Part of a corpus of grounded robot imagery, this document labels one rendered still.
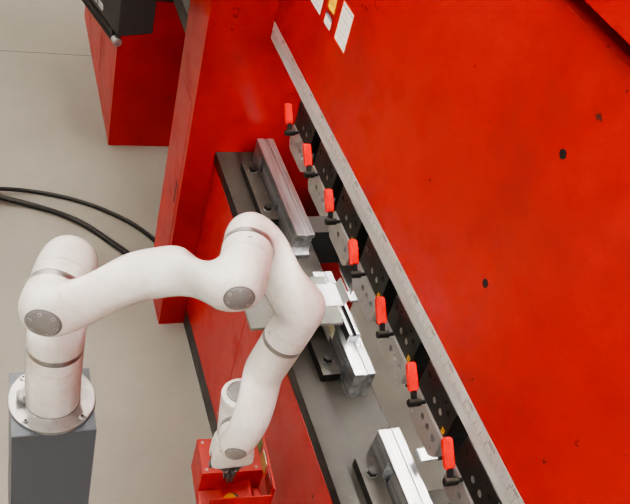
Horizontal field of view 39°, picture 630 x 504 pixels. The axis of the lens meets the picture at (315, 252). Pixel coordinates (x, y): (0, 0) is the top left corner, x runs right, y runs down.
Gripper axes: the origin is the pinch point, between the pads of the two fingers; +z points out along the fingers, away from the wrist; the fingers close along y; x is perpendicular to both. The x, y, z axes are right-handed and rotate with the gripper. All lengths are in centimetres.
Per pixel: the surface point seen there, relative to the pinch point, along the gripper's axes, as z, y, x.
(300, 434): 8.3, -22.1, -14.8
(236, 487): 11.9, -3.3, -3.2
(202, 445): 6.2, 4.5, -13.0
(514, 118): -102, -44, -1
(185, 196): 18, -5, -127
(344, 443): -0.3, -30.4, -4.7
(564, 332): -83, -45, 33
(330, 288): -13, -35, -48
